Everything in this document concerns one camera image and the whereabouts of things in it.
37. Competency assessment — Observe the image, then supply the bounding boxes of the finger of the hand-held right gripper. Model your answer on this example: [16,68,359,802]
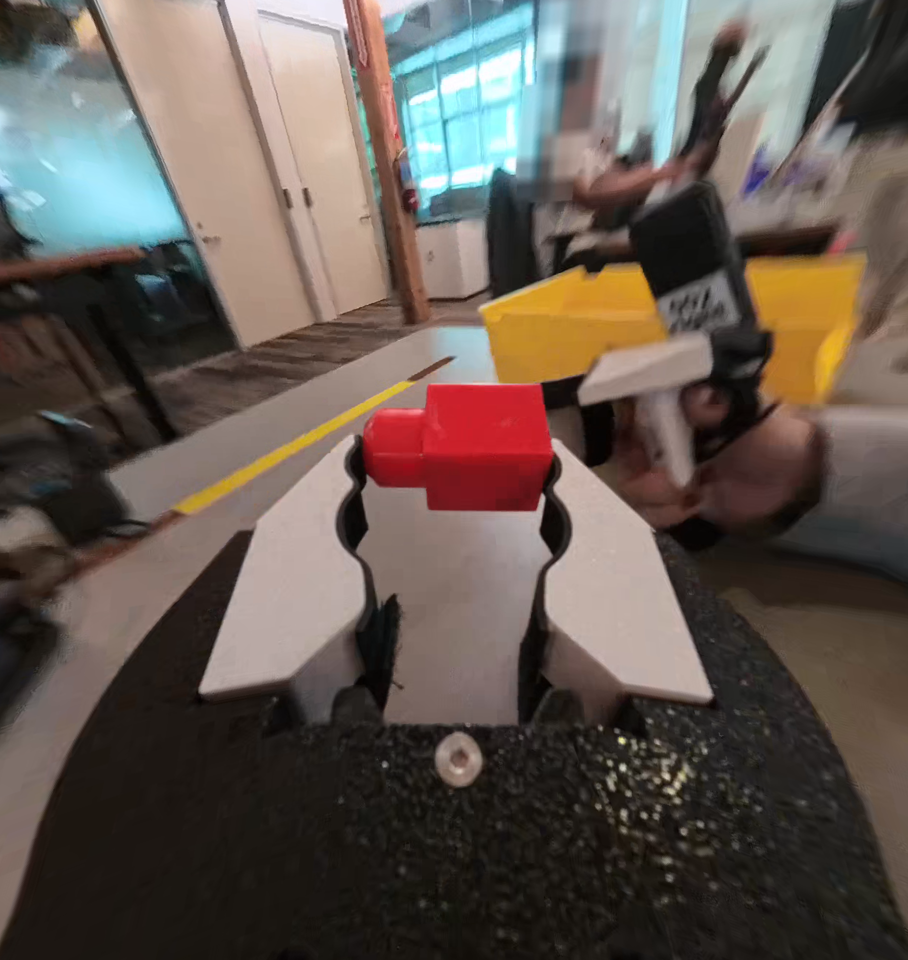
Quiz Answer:
[576,333,715,408]

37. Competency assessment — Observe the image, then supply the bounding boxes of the wide white door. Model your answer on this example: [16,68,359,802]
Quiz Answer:
[94,0,319,351]

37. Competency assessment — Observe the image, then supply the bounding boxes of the black battery charger case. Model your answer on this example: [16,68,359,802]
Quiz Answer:
[0,585,61,755]

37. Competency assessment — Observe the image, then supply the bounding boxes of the small black charging dock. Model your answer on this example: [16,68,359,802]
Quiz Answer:
[0,411,134,552]

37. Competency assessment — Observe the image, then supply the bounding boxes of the brown wooden desk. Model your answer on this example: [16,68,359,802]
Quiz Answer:
[0,246,179,447]

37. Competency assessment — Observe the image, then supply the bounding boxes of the yellow plastic bin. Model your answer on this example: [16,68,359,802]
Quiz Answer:
[479,253,869,408]

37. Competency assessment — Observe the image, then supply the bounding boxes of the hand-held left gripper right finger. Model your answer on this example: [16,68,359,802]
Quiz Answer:
[515,438,715,727]

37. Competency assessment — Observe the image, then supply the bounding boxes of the narrow white door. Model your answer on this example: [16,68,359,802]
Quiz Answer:
[256,9,392,318]

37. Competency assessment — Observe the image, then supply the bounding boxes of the white cabinet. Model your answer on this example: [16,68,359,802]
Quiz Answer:
[415,217,493,303]

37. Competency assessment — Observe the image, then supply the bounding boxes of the glass office wall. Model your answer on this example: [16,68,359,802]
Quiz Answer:
[0,0,239,361]

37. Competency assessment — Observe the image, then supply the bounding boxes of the yellow tape strip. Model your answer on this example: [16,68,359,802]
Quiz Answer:
[171,379,415,517]

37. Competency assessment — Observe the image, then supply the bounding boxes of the chair with dark jacket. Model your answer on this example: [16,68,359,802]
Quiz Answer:
[487,168,543,295]

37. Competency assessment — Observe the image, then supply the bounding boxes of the person's right hand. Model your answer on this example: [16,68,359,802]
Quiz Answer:
[622,386,826,537]

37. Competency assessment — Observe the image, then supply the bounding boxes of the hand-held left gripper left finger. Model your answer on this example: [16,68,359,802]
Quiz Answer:
[198,435,404,727]

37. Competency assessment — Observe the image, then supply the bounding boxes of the red plastic block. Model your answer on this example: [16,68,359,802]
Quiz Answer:
[361,383,555,513]

